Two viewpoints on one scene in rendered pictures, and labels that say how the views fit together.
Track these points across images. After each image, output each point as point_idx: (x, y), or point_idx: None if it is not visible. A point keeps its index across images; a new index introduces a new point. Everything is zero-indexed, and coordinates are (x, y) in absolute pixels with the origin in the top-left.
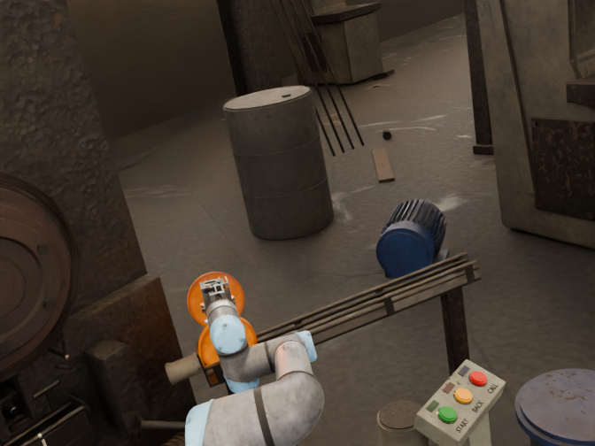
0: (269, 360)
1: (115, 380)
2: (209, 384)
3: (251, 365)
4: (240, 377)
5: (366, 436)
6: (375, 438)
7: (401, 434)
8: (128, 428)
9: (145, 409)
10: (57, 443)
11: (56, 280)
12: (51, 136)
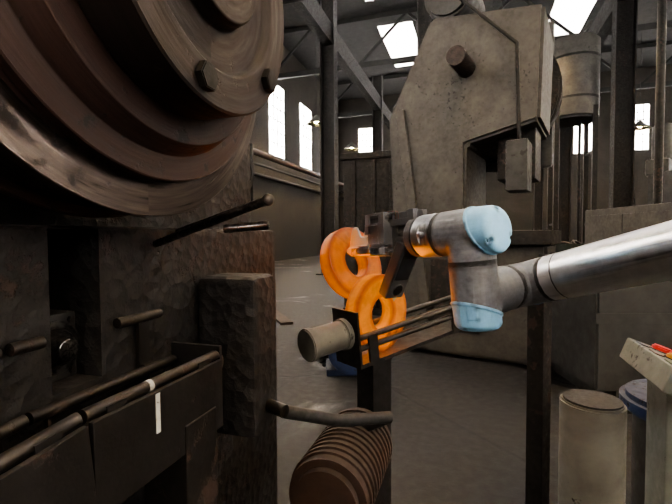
0: (524, 281)
1: (259, 323)
2: (361, 363)
3: (507, 285)
4: (495, 300)
5: (402, 501)
6: (414, 501)
7: (618, 417)
8: (257, 423)
9: (276, 395)
10: (176, 414)
11: (278, 55)
12: None
